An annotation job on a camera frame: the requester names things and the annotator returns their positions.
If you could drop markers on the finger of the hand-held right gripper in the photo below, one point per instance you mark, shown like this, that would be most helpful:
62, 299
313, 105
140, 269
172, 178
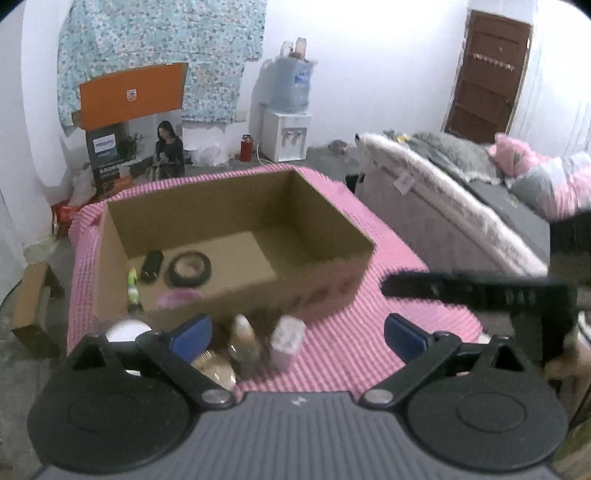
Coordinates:
425, 287

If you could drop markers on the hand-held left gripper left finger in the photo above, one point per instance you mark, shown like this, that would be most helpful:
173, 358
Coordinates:
191, 334

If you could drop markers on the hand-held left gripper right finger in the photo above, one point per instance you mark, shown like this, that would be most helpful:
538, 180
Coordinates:
404, 337

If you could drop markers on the green dropper bottle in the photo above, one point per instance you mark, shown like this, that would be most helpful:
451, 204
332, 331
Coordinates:
244, 341

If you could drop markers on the black tape roll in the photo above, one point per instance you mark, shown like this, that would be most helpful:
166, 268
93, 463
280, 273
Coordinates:
173, 272

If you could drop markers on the white pill bottle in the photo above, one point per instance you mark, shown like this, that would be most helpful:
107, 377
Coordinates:
124, 330

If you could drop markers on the small green marker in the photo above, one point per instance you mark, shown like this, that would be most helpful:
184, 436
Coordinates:
132, 286

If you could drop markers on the black oval device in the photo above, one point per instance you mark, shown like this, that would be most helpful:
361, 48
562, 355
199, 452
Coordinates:
151, 266

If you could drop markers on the white charger plug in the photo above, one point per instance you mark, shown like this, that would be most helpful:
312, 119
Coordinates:
286, 341

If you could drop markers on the person's right hand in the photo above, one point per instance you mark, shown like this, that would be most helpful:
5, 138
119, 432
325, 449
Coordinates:
561, 376

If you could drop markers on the gold shiny item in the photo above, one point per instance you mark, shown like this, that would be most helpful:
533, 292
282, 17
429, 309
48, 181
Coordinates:
217, 369

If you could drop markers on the pink checkered tablecloth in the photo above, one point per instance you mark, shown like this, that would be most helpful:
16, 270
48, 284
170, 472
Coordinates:
360, 350

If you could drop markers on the pink grey quilt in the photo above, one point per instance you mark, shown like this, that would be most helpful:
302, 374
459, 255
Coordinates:
558, 184

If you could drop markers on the grey fur blanket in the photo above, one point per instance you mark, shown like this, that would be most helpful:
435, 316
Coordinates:
452, 154

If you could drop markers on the pink plush pillow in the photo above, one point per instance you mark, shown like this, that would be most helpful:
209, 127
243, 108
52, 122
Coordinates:
515, 154

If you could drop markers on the small cardboard box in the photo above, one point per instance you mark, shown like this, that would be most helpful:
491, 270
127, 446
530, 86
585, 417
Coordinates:
32, 309

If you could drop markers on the red bag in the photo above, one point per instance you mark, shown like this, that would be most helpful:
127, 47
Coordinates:
64, 219

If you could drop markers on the clear plastic bag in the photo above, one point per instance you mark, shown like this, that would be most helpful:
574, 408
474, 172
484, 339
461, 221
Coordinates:
205, 155

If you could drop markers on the white sack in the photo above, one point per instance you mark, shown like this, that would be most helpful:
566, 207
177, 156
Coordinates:
83, 189

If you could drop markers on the red thermos flask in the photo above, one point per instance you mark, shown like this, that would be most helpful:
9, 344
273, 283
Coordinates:
246, 148

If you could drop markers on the white water dispenser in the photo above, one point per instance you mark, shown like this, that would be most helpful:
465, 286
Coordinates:
281, 136

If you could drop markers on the brown wooden door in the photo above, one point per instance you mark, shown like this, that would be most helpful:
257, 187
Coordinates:
489, 78

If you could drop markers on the door hook rack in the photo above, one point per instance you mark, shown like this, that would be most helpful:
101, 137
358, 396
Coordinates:
491, 60

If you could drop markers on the blue water jug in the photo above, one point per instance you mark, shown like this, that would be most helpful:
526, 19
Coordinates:
293, 83

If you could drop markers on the orange printed appliance box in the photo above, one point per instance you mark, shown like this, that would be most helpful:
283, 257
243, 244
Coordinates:
129, 99

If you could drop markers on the pinkish small bottle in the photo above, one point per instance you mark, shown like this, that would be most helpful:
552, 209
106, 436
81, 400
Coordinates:
301, 46

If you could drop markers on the pale small bottle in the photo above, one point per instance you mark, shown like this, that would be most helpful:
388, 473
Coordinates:
287, 48

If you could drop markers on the floral wall cloth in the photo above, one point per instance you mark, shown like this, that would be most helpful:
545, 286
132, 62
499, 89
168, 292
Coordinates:
184, 41

